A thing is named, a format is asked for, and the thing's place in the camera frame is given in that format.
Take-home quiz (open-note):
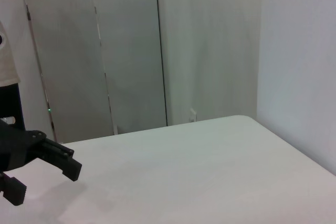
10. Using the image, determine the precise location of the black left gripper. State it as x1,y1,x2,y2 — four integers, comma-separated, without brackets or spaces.
0,119,83,207

